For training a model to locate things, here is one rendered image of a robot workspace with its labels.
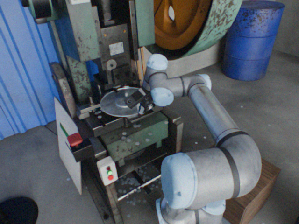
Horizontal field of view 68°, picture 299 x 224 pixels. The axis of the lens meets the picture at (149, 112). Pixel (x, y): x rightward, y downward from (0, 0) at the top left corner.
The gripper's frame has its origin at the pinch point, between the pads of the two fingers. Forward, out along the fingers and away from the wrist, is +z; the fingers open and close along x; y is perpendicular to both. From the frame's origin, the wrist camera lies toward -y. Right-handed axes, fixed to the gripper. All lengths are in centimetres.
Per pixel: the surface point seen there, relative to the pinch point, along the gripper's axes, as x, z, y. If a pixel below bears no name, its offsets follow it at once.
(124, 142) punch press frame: -4.1, 17.9, -9.0
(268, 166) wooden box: -57, 22, 62
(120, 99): 15.7, 7.9, -1.4
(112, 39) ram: 30.7, -20.9, 0.1
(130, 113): 2.8, 2.6, -3.1
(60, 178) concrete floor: 21, 97, -45
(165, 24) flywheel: 38, -16, 38
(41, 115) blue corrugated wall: 98, 117, -37
